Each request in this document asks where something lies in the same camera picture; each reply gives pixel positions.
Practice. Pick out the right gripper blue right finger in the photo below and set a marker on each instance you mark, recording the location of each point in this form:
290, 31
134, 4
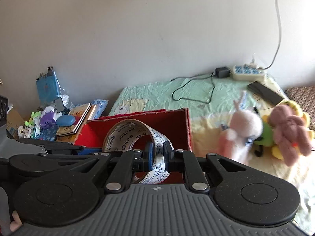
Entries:
169, 156

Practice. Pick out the purple plush toy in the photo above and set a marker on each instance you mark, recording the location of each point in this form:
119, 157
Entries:
47, 120

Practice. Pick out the black flat remote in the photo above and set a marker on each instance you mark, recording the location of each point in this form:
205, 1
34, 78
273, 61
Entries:
265, 93

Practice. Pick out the green bed sheet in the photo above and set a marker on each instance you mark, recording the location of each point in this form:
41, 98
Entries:
210, 104

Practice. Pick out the blue paper bag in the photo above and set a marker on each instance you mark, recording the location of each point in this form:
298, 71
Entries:
48, 87

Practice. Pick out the blue oval case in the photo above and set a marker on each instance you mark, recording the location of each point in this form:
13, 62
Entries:
65, 120

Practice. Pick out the pink plush bear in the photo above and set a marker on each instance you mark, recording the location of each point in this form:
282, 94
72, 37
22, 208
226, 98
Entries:
289, 134

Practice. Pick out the stack of books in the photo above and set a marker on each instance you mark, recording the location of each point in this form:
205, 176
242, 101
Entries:
79, 113

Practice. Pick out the black power adapter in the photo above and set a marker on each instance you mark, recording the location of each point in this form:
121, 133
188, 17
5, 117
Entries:
222, 72

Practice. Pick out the pink plush rabbit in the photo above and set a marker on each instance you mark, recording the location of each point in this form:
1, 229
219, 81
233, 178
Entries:
245, 126

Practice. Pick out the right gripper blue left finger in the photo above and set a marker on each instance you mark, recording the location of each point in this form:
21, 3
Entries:
149, 154

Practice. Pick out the green yellow plush toy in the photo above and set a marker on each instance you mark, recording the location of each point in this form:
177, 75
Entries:
266, 138

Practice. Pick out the white power strip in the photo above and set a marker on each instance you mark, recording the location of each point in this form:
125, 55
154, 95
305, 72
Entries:
247, 73

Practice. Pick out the printed tape roll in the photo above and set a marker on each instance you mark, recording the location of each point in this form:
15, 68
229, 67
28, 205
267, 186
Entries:
131, 134

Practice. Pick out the large red cardboard box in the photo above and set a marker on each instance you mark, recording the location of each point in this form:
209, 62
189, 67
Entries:
174, 124

